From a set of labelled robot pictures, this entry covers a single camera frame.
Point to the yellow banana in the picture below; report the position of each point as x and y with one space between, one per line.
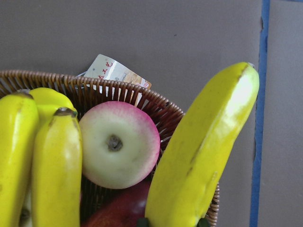
48 101
192 164
56 172
18 123

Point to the basket paper price tag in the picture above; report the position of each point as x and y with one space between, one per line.
106 68

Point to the pink white peach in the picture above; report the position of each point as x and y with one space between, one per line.
121 144

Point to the red apple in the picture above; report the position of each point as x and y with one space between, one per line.
126 209

